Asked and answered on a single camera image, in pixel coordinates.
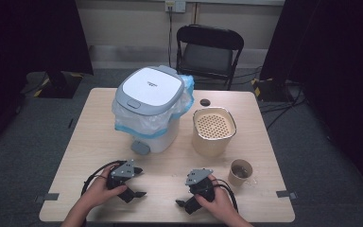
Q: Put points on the clear blue-edged trash bag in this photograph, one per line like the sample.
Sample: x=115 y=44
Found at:
x=138 y=123

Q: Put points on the white wall outlet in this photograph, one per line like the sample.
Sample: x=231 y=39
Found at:
x=179 y=6

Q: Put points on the black folding chair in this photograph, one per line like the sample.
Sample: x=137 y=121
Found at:
x=208 y=56

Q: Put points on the grey tape strip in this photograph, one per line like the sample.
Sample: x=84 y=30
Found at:
x=48 y=197
x=285 y=194

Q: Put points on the black tape strip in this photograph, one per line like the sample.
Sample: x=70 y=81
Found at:
x=71 y=123

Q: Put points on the person's right hand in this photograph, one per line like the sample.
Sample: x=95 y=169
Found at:
x=220 y=201

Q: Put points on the white grey-lidded trash can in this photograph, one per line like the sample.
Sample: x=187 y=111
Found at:
x=152 y=85

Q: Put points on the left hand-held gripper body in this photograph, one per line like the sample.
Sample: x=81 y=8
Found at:
x=124 y=170

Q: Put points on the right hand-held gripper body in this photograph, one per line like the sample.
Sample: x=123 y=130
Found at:
x=198 y=178

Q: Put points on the beige strainer container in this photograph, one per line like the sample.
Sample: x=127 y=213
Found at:
x=212 y=145

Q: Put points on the water spill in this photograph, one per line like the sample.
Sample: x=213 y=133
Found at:
x=252 y=182

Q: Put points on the round black table grommet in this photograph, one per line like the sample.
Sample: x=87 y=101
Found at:
x=205 y=102

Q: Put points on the brown paper cup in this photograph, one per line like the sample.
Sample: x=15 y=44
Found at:
x=234 y=180

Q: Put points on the dark wet tea bag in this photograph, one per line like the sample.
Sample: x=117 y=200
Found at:
x=240 y=171

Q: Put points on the person's left hand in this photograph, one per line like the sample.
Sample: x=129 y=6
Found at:
x=100 y=189

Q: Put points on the black curtain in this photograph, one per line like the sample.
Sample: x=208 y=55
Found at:
x=337 y=63
x=28 y=34

